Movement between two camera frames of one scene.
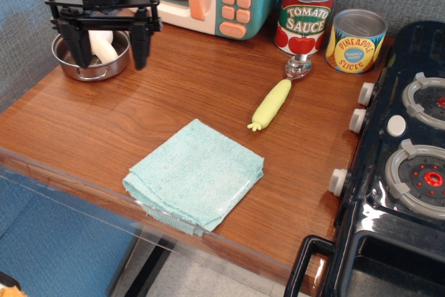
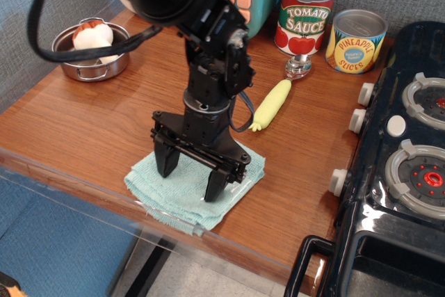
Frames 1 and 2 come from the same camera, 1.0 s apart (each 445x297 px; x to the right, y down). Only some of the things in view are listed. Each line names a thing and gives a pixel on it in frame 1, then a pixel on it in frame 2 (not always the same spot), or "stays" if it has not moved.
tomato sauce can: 304,14 stays
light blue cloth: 195,177 stays
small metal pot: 94,71 stays
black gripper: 103,1 -> 203,135
